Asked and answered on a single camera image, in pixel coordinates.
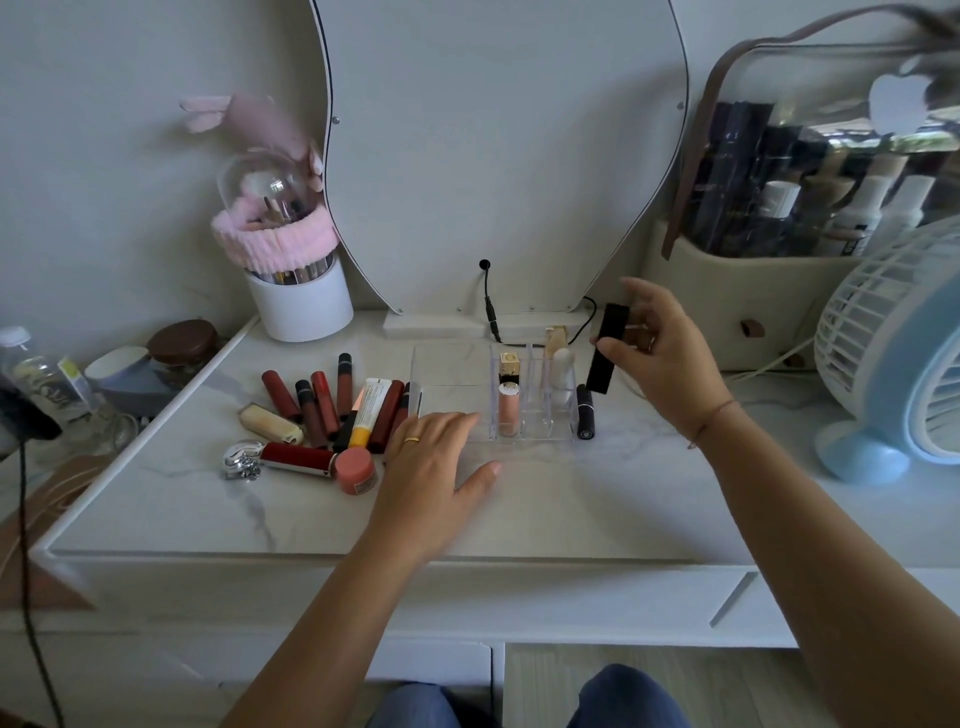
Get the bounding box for person's left hand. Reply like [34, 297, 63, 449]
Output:
[366, 410, 504, 564]

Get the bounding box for person's right hand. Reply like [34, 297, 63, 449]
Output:
[592, 276, 741, 445]

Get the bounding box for black square lipstick tube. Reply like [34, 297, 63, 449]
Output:
[585, 303, 631, 396]

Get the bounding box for person's right forearm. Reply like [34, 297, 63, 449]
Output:
[688, 403, 960, 728]

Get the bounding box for person's left forearm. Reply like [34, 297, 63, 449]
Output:
[219, 525, 451, 728]

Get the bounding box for pink round cosmetic jar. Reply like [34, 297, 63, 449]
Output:
[333, 447, 379, 497]

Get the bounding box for yellow and white cream tube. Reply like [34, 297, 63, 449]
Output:
[346, 377, 393, 452]

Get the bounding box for pink lip gloss tube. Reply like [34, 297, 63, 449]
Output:
[497, 381, 522, 438]

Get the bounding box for clear acrylic makeup organizer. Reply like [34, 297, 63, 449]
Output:
[410, 341, 583, 444]

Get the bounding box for dark red black-capped lip gloss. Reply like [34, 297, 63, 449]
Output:
[294, 379, 330, 450]

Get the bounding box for red metallic lipstick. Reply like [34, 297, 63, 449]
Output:
[259, 441, 339, 479]

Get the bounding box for white mirror base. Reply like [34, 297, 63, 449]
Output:
[383, 306, 595, 344]

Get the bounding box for cream clear-lid cosmetic storage box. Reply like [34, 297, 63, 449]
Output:
[639, 6, 960, 374]

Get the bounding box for white vanity table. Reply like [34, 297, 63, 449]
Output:
[0, 309, 960, 728]

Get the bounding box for cream gold lipstick case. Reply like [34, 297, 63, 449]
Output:
[237, 402, 306, 447]

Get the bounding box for silver crystal hair clip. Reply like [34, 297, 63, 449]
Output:
[222, 439, 266, 482]

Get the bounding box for white domed brush holder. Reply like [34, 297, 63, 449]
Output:
[213, 145, 355, 344]

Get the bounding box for curved frameless vanity mirror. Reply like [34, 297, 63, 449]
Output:
[308, 0, 690, 317]

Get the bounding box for brown lidded jar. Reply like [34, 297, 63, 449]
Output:
[145, 318, 222, 389]

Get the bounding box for pink fluffy headband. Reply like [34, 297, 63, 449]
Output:
[209, 204, 340, 276]

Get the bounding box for row of cosmetic bottles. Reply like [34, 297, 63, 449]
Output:
[686, 101, 960, 258]

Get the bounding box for person's blue jeans legs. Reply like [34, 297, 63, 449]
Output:
[366, 663, 693, 728]

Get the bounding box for bunch of makeup brushes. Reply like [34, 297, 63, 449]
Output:
[251, 174, 333, 287]

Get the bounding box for white and blue desk fan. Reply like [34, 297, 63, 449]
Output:
[813, 216, 960, 486]

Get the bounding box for white and grey container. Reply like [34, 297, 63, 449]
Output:
[83, 345, 180, 419]

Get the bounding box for clear plastic water bottle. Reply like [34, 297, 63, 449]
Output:
[0, 325, 141, 453]

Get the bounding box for pink bunny ear headband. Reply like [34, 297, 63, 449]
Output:
[178, 92, 325, 194]

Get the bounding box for black device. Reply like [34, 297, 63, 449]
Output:
[0, 373, 64, 444]

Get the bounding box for thin brown wrist bracelet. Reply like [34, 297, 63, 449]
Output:
[685, 398, 741, 452]

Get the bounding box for black mirror power cable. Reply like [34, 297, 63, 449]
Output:
[477, 258, 599, 347]

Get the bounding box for white fan cable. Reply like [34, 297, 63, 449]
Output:
[721, 336, 820, 385]

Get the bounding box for brown storage box strap handle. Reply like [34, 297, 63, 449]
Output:
[660, 3, 960, 261]

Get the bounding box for black hanging cable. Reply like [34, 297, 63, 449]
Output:
[13, 436, 67, 728]

